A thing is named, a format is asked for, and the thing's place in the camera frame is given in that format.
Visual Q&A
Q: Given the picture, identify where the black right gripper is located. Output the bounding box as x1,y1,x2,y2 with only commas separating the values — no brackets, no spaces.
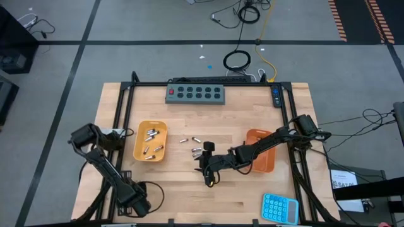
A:
194,141,229,187

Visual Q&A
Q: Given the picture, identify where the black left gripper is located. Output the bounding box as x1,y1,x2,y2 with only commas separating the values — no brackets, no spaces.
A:
118,170,153,218

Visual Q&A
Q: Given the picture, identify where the yellow plastic bin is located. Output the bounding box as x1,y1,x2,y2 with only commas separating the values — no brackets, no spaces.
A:
132,120,169,163

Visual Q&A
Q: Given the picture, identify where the orange plastic bin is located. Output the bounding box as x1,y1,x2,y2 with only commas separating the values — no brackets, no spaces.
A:
241,128,278,173

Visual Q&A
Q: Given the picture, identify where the grey metal power strip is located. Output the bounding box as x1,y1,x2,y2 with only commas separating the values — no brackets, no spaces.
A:
164,84,225,107

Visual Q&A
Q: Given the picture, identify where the blue calculator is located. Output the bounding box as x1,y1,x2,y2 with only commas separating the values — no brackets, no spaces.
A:
261,192,300,225

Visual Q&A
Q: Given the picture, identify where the black remote control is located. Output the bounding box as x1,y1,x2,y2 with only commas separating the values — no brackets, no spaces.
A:
270,84,283,108

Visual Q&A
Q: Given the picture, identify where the white paper label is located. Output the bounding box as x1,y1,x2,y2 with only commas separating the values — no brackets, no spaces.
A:
330,169,359,190

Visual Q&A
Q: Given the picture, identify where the black equipment box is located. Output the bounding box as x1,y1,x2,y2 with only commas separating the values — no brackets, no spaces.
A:
0,74,20,126

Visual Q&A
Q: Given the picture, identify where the black side table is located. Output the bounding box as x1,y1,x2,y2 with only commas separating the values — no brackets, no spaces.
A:
328,163,404,227

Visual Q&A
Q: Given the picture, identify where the black cabinet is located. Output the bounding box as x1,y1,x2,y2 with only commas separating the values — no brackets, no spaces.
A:
0,6,40,76

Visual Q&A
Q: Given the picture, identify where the grey panel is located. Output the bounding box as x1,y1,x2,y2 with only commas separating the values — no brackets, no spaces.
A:
392,101,404,149

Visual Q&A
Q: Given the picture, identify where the black cable with yellow tag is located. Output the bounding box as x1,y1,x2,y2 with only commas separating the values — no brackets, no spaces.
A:
203,170,222,187

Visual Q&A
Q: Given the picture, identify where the black looped gripper cable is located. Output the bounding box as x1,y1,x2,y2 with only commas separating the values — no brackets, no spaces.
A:
138,180,165,218

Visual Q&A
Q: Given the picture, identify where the black metal rig frame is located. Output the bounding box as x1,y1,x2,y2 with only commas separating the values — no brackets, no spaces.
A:
71,71,342,227

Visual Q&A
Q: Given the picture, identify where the black coiled cable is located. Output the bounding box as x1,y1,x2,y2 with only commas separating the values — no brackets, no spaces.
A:
237,4,261,25
222,49,253,72

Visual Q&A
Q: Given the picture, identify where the white cable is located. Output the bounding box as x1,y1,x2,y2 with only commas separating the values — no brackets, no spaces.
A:
16,12,38,28
225,65,266,82

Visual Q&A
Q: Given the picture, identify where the yellow power cable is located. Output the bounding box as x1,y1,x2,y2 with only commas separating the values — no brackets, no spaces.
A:
254,0,278,83

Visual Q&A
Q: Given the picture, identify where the thin black cable with plug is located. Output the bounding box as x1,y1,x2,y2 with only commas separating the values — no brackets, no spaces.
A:
27,18,56,40

